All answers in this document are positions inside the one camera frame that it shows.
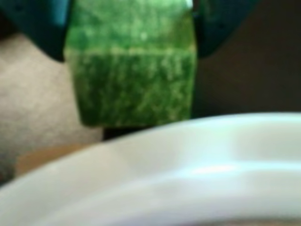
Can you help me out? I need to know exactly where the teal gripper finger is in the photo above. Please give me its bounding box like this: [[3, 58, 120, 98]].
[[191, 0, 258, 59], [0, 0, 70, 64]]

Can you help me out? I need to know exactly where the dark green square block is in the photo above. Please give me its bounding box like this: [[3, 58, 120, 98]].
[[63, 0, 198, 129]]

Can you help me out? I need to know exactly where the white round sorter ring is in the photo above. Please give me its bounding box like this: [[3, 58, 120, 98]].
[[0, 113, 301, 226]]

